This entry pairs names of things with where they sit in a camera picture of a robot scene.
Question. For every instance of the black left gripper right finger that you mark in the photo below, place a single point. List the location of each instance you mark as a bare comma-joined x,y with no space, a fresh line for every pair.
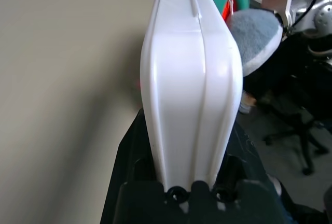
243,161

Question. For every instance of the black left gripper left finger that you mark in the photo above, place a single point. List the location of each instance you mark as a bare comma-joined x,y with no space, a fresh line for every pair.
132,156

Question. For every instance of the white Unitree pencil case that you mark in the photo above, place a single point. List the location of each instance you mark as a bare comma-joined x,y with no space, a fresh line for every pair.
186,91

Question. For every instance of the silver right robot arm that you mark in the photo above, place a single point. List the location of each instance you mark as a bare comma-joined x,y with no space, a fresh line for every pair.
324,16

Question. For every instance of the black office chair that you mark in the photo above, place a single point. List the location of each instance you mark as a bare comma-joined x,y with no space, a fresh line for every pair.
306,136

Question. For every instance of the grey plush shark toy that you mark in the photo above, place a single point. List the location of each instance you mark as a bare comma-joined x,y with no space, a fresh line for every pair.
254,34

